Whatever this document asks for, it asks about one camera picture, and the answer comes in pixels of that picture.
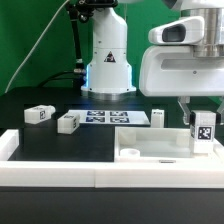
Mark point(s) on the white tag sheet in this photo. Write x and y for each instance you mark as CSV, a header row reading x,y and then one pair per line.
x,y
112,117

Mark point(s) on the white U-shaped fixture wall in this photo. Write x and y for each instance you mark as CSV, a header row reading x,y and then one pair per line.
x,y
103,174

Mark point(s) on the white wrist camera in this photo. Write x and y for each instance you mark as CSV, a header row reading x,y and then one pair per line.
x,y
185,31

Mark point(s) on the white square tabletop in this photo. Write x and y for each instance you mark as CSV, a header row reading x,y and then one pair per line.
x,y
160,145

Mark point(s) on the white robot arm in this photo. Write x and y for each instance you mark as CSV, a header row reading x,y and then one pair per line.
x,y
109,75

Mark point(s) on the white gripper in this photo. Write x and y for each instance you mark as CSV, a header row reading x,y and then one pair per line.
x,y
174,71

